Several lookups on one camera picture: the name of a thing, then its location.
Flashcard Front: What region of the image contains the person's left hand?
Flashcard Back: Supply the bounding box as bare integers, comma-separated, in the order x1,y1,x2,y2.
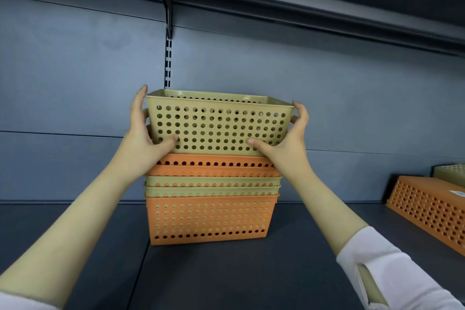
112,84,179,180

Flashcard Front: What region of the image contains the person's right hand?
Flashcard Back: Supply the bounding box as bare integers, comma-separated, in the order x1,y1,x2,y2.
247,101,315,184

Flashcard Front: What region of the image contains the green perforated plastic basket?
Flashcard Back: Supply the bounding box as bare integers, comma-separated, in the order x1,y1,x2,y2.
144,185,282,198
146,88,299,157
145,175,282,188
431,164,465,189

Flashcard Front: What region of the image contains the person's left forearm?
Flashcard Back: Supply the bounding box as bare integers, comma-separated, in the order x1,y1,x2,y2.
0,159,147,310

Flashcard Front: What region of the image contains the person's right forearm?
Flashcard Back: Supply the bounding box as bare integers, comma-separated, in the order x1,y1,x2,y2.
280,169,465,310

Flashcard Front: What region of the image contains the orange perforated plastic basket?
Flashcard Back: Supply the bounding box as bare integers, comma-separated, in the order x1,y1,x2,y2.
385,175,465,257
156,153,275,169
146,165,282,178
145,194,280,246

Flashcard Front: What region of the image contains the slotted metal upright rail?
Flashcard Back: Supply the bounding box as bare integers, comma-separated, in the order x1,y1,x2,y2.
164,37,172,90

